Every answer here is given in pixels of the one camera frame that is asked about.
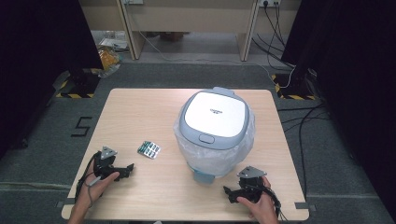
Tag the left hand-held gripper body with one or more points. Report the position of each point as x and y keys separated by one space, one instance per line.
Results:
x=104 y=165

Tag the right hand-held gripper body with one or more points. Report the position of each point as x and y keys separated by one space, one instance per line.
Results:
x=251 y=186

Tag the silver blister pack of pills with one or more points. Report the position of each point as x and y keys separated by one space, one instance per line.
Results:
x=149 y=149

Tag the grey and white trash bin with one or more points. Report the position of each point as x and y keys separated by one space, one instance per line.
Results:
x=216 y=115

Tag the person's right hand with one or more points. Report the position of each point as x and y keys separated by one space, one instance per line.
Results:
x=263 y=207

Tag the person's left hand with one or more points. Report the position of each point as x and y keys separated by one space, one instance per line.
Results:
x=95 y=188

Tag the clear plastic bin liner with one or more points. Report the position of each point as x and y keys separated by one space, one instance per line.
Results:
x=218 y=158

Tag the grey tape strip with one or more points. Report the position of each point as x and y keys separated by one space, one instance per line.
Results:
x=304 y=205
x=63 y=203

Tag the black stand base striped tape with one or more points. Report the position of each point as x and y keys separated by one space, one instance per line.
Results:
x=81 y=84
x=294 y=87

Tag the crumpled yellow plastic bag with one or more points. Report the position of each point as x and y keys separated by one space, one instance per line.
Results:
x=108 y=59

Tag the black curtain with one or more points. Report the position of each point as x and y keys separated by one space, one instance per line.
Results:
x=40 y=62
x=351 y=77

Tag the pile of clear packets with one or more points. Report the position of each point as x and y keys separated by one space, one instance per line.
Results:
x=113 y=42

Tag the light wooden desk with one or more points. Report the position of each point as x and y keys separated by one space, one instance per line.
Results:
x=193 y=17

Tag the white wall socket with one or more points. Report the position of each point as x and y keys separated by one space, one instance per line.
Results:
x=269 y=2

